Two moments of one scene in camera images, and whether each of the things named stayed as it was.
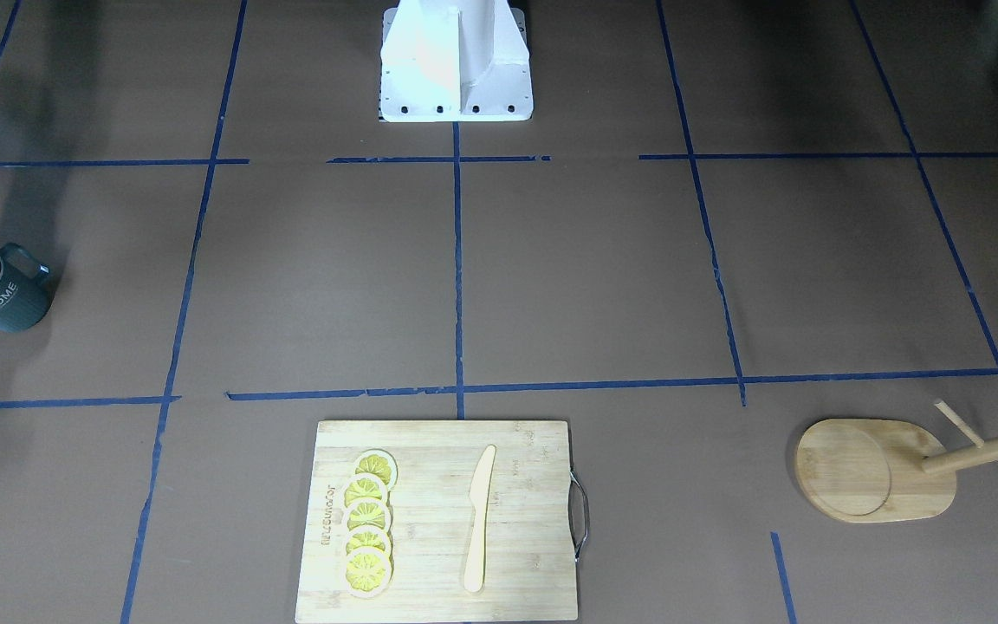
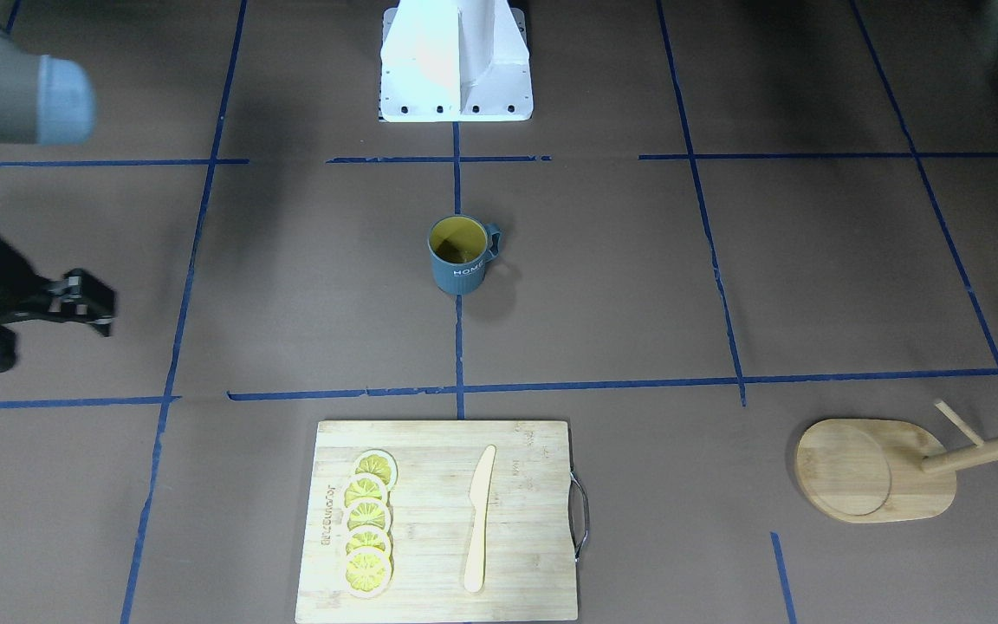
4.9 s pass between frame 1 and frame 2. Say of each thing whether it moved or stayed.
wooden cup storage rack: stayed
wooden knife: stayed
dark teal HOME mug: moved
